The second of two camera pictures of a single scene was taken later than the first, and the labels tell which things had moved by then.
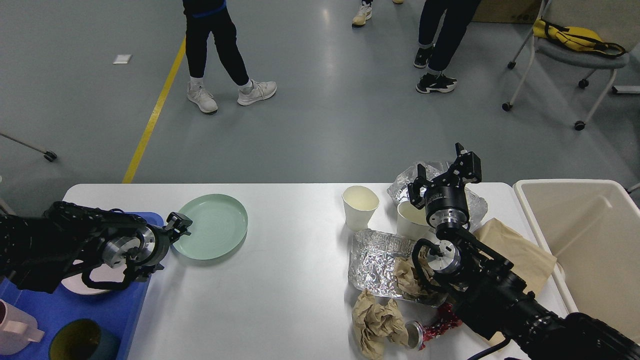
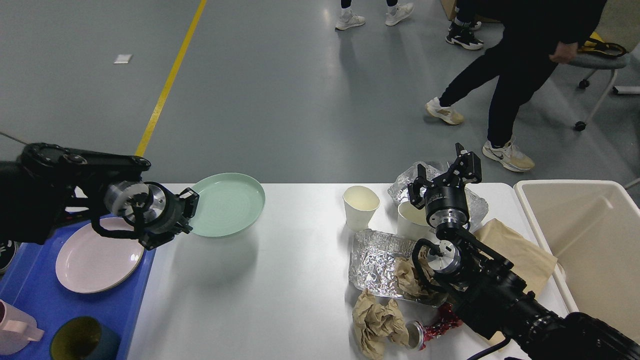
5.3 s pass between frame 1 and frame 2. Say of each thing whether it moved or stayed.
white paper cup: stayed
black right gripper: stayed
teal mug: stayed
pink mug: stayed
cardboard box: moved
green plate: moved
